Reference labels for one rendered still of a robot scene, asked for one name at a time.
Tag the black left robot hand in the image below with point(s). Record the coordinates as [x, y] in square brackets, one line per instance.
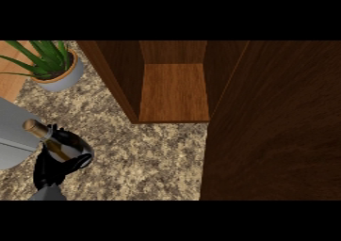
[49, 171]

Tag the dark wine bottle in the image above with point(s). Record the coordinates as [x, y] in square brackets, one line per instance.
[61, 145]

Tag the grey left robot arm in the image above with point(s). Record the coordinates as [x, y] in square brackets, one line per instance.
[48, 193]

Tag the brown wooden cabinet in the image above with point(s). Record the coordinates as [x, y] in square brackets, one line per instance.
[173, 91]

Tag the dark brown cabinet door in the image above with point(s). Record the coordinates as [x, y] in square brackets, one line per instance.
[279, 125]

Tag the green potted plant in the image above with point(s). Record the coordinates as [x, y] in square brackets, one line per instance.
[49, 64]

